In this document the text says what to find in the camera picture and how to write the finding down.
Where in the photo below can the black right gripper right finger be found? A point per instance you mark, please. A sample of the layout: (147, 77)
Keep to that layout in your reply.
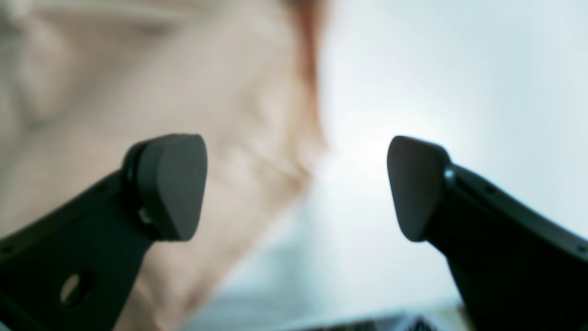
(514, 269)

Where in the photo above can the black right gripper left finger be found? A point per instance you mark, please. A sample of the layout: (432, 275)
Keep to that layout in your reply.
(74, 269)

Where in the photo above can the peach t-shirt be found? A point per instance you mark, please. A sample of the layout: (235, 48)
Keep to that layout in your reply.
(87, 78)

